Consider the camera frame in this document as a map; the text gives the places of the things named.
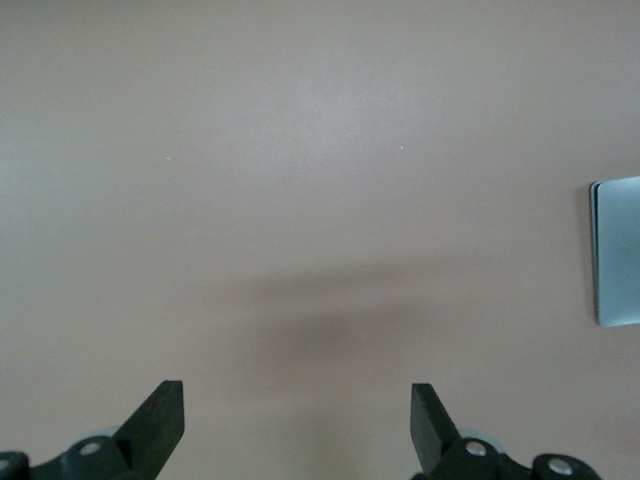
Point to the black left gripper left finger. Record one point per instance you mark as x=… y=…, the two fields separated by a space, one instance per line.
x=150 y=435

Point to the brown table cover sheet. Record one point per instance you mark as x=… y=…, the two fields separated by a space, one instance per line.
x=300 y=175

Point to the grey laptop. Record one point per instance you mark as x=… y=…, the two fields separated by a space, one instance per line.
x=620 y=255

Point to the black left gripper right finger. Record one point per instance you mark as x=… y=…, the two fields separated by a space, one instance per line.
x=435 y=435

